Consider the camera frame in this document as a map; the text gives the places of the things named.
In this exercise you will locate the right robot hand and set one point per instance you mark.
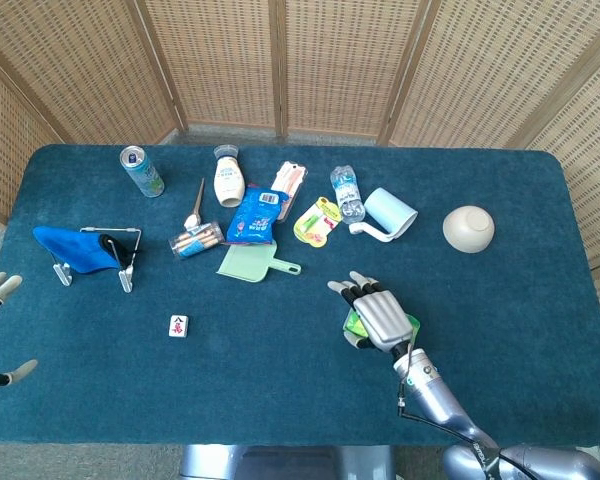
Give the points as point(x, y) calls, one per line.
point(382, 320)

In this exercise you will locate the green tissue pack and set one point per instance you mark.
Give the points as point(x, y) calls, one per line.
point(354, 325)

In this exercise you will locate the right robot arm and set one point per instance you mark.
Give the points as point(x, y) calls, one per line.
point(440, 400)

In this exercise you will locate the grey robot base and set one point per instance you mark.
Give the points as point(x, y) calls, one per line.
point(280, 465)

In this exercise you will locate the beige bowl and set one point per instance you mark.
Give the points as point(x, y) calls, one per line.
point(467, 229)

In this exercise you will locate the green plastic dustpan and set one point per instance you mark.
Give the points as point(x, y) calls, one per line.
point(245, 262)

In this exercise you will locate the blue cloth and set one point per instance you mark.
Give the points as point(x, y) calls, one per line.
point(75, 247)

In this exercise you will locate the light blue mug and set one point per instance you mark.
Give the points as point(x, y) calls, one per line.
point(390, 211)

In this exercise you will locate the yellow lip balm card pack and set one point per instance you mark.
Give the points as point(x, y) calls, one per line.
point(316, 222)

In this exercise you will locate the clear water bottle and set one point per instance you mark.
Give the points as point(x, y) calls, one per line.
point(348, 194)

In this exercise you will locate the silver metal stand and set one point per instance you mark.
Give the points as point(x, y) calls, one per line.
point(126, 280)

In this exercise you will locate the black cloth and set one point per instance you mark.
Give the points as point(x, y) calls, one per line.
point(122, 250)

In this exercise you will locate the dark teal table cover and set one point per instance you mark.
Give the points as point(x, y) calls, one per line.
point(260, 380)

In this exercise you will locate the blue snack bag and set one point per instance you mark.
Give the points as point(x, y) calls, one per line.
point(254, 217)

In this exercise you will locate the pink toothbrush blister pack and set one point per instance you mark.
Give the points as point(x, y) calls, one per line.
point(292, 180)

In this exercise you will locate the white mahjong tile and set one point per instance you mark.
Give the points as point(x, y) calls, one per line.
point(178, 326)

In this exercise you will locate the light blue drink can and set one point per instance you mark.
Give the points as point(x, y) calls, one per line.
point(142, 172)

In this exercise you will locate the clear biscuit stick tube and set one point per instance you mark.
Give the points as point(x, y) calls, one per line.
point(196, 241)

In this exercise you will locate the white lotion bottle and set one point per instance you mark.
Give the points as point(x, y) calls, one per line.
point(228, 182)

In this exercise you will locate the metal spoon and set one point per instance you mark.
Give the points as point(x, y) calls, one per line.
point(198, 200)

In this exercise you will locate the wicker folding screen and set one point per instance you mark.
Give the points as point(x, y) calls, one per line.
point(330, 60)

